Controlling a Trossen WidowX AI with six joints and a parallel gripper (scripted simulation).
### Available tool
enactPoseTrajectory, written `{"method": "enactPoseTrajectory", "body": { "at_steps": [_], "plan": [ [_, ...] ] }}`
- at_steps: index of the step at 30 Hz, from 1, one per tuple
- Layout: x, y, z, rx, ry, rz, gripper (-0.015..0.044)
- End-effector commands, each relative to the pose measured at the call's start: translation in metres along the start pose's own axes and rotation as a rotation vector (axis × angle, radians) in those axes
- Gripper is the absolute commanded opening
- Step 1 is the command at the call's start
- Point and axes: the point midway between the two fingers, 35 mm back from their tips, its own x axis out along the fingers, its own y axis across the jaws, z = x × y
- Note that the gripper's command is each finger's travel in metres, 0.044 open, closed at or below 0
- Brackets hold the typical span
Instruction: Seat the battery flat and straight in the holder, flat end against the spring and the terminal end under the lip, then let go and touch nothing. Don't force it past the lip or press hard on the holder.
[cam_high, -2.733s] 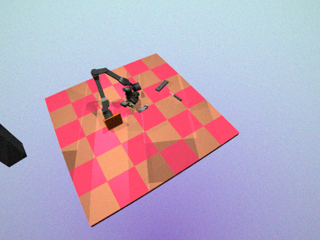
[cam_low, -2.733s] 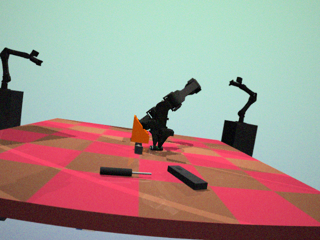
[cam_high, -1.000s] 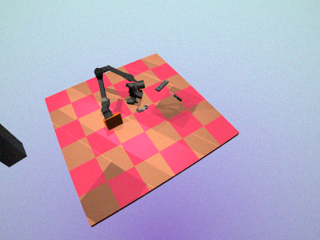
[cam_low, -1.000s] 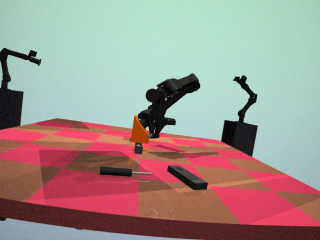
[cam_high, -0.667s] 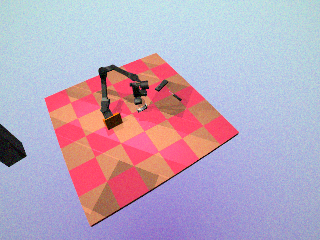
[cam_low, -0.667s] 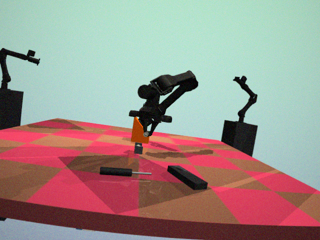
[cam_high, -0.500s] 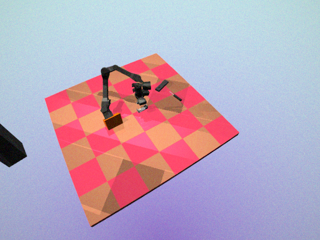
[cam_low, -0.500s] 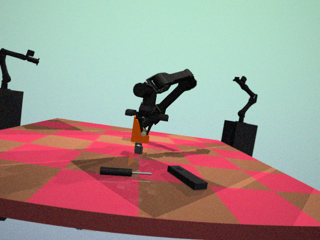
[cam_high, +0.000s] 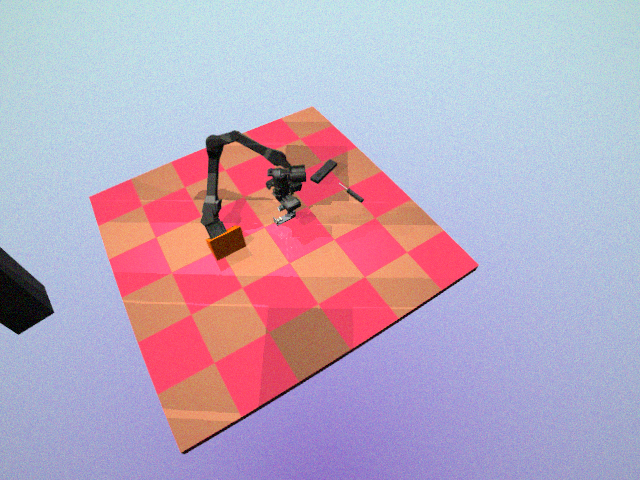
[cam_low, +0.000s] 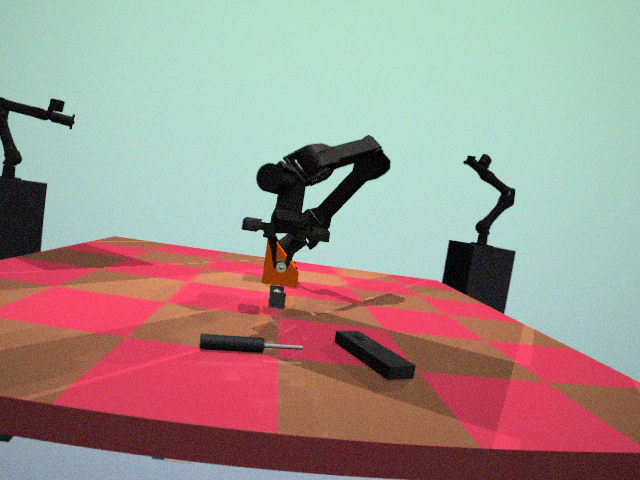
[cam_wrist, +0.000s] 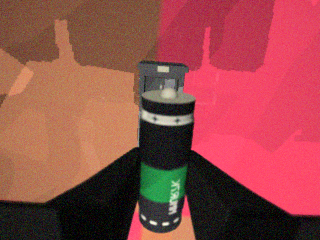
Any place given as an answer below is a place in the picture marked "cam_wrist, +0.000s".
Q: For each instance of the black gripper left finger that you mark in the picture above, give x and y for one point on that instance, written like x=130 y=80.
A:
x=101 y=208

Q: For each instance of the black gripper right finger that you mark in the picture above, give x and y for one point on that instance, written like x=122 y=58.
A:
x=224 y=209

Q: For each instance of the black and green battery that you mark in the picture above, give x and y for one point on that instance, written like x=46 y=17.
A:
x=165 y=142

